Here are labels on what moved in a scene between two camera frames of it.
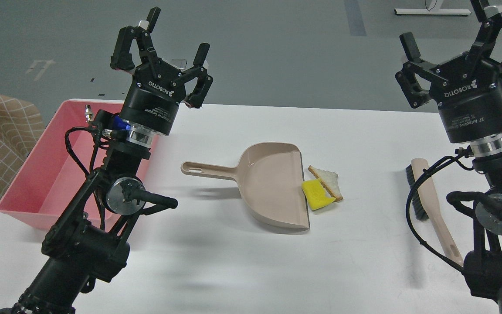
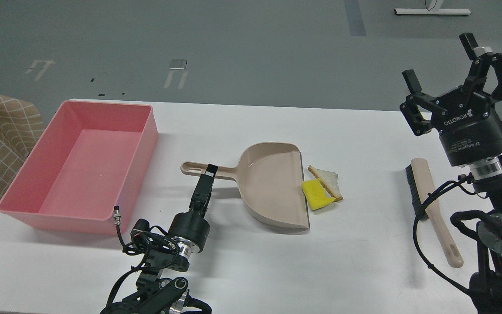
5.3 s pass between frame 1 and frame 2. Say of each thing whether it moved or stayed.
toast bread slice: stayed
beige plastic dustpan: stayed
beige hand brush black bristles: stayed
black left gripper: moved
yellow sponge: stayed
